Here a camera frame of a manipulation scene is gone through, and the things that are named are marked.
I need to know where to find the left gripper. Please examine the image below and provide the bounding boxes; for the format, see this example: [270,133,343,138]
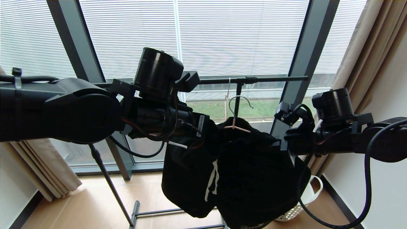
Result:
[128,99,210,142]

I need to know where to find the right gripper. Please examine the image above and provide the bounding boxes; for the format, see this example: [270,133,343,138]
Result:
[281,128,322,157]

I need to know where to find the black shorts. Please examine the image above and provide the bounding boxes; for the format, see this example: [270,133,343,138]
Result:
[161,117,312,229]

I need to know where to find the pink clothes hanger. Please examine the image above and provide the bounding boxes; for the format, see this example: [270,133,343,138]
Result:
[223,95,254,134]
[224,78,231,122]

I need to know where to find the white laundry basket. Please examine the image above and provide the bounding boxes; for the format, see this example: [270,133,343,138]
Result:
[275,175,323,222]

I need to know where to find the black clothes rack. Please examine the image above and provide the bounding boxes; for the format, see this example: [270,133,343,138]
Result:
[88,75,309,229]

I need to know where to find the beige curtain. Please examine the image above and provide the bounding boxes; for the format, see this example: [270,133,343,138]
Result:
[305,0,407,176]
[0,65,83,203]

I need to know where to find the window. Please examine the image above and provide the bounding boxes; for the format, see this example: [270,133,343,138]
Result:
[0,0,367,181]

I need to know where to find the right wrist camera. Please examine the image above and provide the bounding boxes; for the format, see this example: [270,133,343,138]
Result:
[274,101,301,126]

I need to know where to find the black cable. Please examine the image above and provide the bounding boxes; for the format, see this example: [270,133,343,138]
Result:
[0,75,166,159]
[292,103,407,229]

